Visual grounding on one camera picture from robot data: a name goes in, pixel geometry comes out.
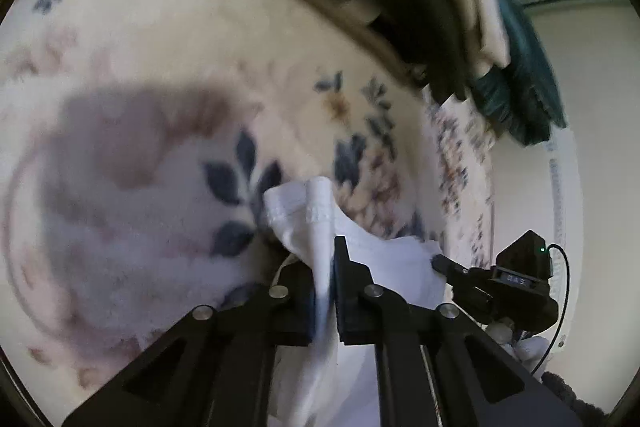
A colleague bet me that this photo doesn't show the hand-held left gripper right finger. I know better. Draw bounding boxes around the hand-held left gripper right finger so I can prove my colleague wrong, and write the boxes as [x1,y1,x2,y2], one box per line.
[332,235,584,427]

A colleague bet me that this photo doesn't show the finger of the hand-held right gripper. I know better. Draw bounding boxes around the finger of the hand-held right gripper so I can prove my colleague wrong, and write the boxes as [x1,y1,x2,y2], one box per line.
[431,254,496,323]

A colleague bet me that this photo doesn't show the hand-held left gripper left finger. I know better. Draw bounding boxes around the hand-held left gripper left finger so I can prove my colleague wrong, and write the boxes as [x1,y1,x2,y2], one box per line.
[62,257,322,427]

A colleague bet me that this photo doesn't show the white t-shirt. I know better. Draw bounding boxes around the white t-shirt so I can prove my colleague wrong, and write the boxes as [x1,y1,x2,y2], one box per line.
[263,177,446,427]

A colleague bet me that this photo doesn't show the person's right hand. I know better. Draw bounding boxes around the person's right hand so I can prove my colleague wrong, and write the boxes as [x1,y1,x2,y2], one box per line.
[486,319,546,361]

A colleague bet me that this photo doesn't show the white headboard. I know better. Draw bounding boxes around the white headboard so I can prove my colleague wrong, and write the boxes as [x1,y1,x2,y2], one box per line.
[545,127,587,279]

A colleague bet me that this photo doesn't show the teal folded blanket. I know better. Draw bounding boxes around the teal folded blanket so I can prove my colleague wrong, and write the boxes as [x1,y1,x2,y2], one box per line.
[470,0,569,146]

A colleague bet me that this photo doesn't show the floral bed sheet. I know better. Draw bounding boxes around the floral bed sheet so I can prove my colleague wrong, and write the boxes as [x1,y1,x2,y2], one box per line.
[0,0,497,427]

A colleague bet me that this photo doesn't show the black cable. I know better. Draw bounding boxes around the black cable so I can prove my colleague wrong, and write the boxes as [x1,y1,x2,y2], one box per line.
[520,245,572,378]

